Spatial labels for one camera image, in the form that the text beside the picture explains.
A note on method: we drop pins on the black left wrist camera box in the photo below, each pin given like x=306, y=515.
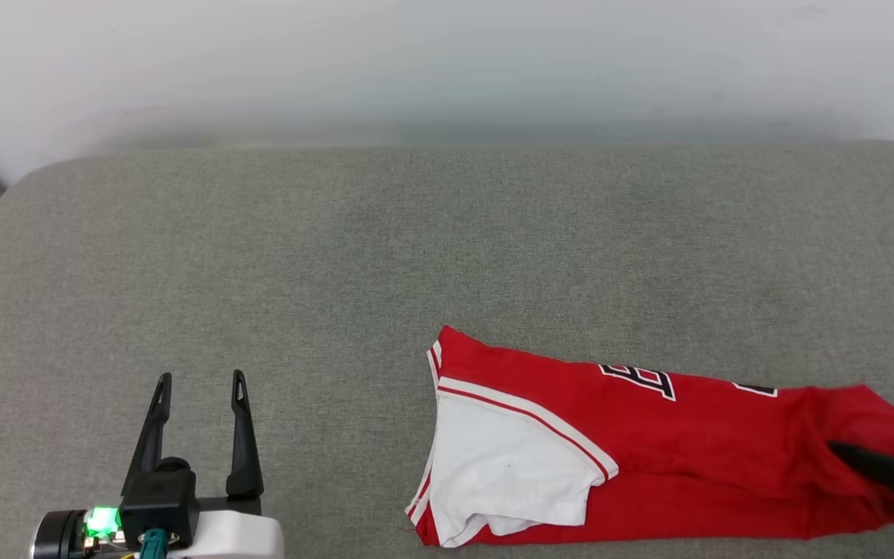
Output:
x=158, y=501

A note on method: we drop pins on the grey fabric sofa cushion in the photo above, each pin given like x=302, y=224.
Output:
x=338, y=272

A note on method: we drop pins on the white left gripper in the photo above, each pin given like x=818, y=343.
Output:
x=233, y=539

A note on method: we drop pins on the red and white jersey shirt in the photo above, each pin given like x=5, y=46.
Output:
x=687, y=450

